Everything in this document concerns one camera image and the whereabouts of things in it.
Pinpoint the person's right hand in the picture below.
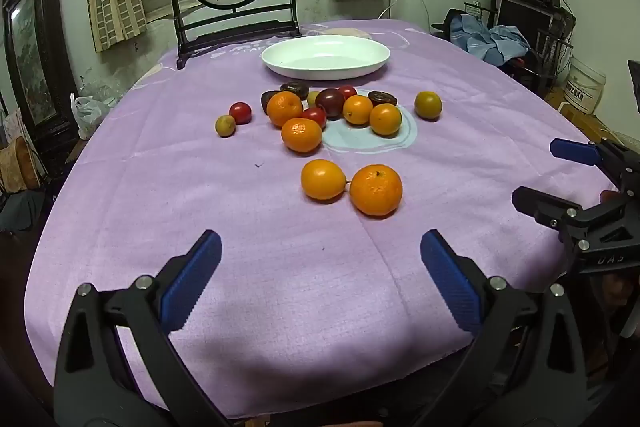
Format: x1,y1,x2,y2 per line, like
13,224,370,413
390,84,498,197
599,274,640,339

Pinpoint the dark purple tomato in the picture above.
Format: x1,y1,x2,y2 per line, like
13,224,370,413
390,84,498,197
315,88,346,118

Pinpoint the white oval plate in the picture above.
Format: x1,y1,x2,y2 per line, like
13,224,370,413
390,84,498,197
261,35,391,80

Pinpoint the purple tablecloth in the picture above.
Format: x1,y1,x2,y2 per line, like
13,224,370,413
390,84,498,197
24,19,618,418

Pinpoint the large bumpy mandarin orange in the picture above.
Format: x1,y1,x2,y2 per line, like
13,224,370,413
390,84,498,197
349,164,404,218

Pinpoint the small smooth orange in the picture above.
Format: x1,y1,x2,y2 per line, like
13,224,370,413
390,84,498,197
369,103,403,137
343,94,374,126

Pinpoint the smooth round orange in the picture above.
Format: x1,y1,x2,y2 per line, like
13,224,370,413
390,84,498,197
300,159,348,202

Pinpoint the yellow-green tomato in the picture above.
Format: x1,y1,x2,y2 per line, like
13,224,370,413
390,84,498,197
414,91,443,120

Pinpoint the white bucket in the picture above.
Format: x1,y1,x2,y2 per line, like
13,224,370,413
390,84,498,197
565,54,607,114

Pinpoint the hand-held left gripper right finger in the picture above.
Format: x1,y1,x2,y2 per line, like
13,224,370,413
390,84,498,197
407,229,601,427

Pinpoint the patterned cushion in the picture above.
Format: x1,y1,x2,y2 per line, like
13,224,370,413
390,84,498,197
0,107,46,192

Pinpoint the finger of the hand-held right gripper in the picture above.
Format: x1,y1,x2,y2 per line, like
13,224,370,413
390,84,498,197
550,138,640,198
511,186,640,253

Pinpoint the black monitor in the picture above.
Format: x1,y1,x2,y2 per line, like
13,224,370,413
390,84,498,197
492,0,556,52

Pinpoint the white plastic bag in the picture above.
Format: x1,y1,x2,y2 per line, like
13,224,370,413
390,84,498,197
70,93,113,140

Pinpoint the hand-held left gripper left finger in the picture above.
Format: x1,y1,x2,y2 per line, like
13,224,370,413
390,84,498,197
52,229,231,427

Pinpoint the blue cloth pile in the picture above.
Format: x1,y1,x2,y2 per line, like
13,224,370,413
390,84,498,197
450,14,531,65

